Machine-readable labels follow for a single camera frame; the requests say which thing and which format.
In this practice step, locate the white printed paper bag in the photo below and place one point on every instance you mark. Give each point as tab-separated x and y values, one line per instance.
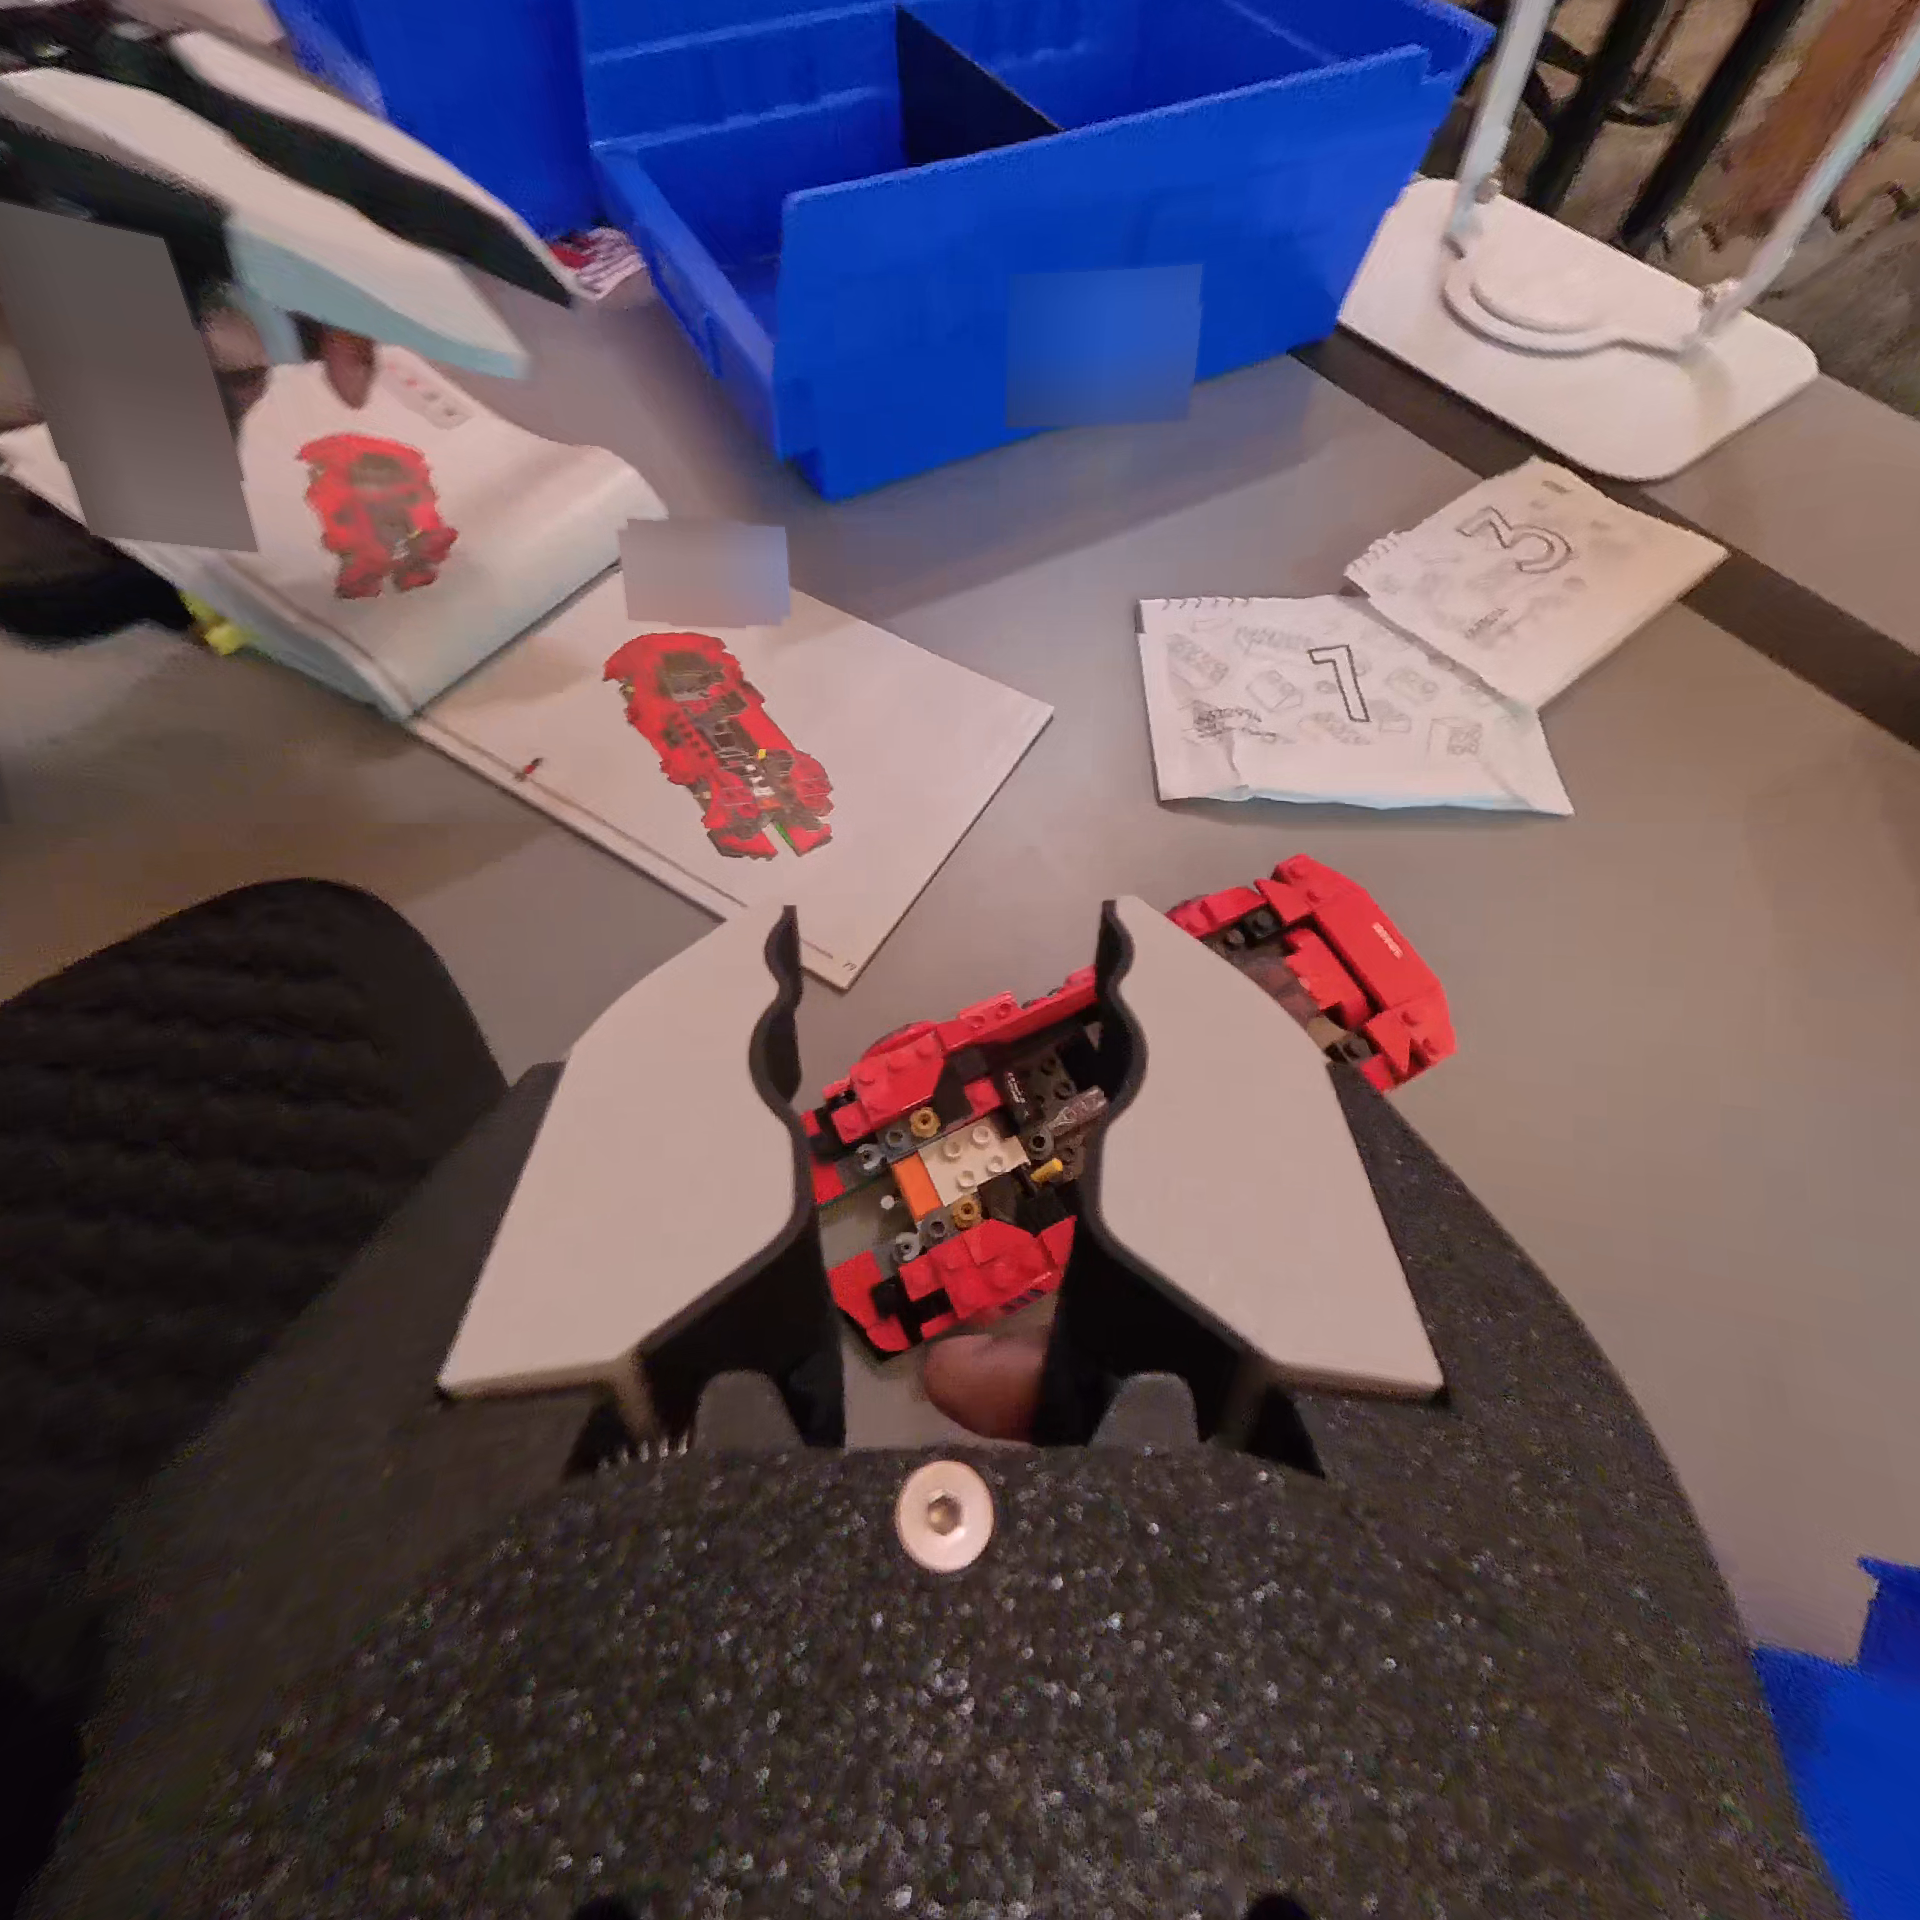
1349	751

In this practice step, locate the blue divided plastic bin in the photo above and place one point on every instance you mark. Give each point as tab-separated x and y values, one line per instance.
901	299

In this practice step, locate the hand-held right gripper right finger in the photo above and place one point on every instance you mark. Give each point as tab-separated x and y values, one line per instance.
1245	1201

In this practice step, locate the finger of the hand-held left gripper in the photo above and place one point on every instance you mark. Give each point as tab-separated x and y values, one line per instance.
255	66
346	270

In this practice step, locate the white instruction booklet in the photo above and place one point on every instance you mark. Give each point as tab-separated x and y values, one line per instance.
932	751

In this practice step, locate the yellow-green small piece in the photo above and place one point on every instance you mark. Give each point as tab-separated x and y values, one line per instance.
222	628

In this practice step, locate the torn white paper bag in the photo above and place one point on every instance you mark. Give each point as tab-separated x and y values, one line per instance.
1621	599

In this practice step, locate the small printed paper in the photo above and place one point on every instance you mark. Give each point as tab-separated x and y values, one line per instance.
599	264

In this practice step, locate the red toy brick car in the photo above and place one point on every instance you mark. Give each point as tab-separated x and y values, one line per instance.
1349	960

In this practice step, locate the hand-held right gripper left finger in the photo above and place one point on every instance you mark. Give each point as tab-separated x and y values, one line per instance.
645	1201

